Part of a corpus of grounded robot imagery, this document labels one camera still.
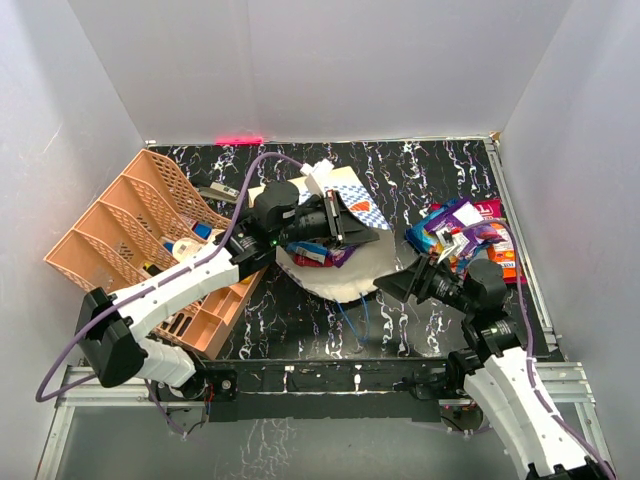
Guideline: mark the dark purple chocolate pack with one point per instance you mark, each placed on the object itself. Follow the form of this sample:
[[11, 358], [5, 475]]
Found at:
[[339, 256]]

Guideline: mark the white lotion bottle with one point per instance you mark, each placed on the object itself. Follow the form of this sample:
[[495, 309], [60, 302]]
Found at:
[[183, 248]]

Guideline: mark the peach plastic desk organizer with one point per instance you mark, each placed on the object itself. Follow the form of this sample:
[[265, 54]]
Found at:
[[121, 238]]

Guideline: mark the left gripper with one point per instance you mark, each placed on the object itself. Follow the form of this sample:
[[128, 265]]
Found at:
[[341, 225]]

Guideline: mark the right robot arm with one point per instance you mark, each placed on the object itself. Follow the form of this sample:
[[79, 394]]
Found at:
[[498, 372]]

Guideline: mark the purple snack bag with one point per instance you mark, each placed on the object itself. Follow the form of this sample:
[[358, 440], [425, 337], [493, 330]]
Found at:
[[462, 230]]

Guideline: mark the blue checkered paper bag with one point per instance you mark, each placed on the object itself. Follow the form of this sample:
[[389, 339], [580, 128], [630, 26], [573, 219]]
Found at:
[[345, 274]]

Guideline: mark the blue snack bar wrapper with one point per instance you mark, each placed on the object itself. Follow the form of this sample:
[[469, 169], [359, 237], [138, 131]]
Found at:
[[310, 250]]

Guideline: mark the blue Slendy candy bag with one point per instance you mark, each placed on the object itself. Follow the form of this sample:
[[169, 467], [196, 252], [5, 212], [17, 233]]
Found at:
[[424, 242]]

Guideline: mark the orange snack bag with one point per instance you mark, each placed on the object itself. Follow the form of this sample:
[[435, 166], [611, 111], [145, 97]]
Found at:
[[502, 252]]

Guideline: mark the white medicine box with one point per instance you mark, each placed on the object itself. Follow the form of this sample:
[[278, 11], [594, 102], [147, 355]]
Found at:
[[202, 230]]

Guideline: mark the pink chips bag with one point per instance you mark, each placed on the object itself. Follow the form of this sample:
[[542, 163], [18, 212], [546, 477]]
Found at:
[[490, 210]]

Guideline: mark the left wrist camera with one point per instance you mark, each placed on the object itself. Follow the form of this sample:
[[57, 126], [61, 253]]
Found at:
[[316, 175]]

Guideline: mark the grey stapler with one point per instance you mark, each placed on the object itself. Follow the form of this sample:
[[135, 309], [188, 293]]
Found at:
[[218, 192]]

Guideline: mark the red snack pack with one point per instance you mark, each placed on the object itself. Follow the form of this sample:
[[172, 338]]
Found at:
[[303, 261]]

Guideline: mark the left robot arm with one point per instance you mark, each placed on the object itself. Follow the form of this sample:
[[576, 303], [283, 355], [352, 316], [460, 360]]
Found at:
[[113, 329]]

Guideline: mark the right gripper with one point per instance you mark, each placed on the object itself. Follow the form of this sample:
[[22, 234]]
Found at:
[[418, 275]]

